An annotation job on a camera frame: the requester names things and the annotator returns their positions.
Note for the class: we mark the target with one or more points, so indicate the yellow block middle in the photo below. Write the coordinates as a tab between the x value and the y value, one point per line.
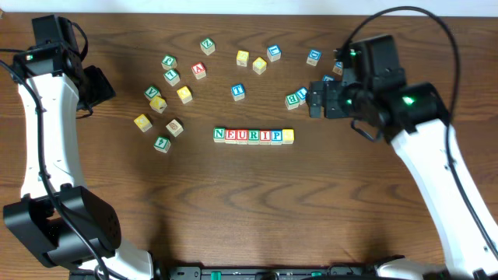
185	94

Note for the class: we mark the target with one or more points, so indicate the yellow G block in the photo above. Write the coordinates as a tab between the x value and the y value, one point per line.
259	65

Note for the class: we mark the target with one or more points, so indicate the yellow block lower left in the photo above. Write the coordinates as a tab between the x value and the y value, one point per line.
143	122

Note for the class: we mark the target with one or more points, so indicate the green N block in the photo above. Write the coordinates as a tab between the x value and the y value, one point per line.
219	134

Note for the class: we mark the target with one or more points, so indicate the yellow S block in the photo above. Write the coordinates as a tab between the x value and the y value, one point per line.
288	136

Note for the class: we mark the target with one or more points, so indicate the red I block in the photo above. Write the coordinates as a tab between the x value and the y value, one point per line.
265	137

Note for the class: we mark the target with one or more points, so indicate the plain wooden picture block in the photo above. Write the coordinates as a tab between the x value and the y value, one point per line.
175	127

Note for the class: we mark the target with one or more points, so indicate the red A block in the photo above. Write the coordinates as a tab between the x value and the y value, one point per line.
199	70

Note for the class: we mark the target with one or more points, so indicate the green V block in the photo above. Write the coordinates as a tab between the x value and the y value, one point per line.
151	92

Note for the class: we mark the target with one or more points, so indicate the yellow block beside V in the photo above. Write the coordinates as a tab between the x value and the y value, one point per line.
158	104

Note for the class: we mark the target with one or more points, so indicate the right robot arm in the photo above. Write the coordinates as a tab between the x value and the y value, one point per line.
415	123

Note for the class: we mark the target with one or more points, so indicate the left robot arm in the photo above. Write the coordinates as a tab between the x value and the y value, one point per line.
58	219

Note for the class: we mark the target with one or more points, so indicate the red U block moved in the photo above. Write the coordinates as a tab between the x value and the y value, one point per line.
242	137

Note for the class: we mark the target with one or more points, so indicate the blue T block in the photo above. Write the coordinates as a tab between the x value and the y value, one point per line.
238	92

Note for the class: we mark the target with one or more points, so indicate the blue D block left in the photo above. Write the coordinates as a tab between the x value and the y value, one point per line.
313	57

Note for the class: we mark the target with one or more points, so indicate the red E block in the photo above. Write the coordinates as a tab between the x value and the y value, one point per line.
230	136

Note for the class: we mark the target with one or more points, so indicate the green B block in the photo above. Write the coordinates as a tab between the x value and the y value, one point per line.
291	101

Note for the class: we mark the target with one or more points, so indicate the yellow block far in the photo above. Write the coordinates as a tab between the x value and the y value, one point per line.
242	58

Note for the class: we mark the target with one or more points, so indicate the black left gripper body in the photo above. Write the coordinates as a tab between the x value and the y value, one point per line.
99	87

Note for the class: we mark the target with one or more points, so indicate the blue d block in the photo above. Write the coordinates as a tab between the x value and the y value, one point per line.
313	57
338	68

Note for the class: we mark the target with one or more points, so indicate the blue P block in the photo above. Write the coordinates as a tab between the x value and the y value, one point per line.
276	137

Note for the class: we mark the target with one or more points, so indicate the green R block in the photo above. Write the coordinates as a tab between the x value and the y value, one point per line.
254	137

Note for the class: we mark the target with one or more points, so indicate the green 4 block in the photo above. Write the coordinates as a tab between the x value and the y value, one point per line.
162	144

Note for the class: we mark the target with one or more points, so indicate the green Z block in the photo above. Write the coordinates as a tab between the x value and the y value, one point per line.
208	46

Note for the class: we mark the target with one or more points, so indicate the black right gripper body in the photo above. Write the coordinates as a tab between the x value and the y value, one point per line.
316	99

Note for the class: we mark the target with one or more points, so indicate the blue I block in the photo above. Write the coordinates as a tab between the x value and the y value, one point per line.
301	95

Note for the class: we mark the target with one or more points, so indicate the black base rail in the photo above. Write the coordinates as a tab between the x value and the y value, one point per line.
337	271

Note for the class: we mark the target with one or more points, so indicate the blue 5 block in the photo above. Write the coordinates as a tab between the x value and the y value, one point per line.
327	78

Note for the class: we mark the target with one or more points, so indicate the blue L block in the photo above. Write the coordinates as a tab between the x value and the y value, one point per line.
274	53

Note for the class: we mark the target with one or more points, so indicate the blue D block right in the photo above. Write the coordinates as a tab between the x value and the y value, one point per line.
338	68

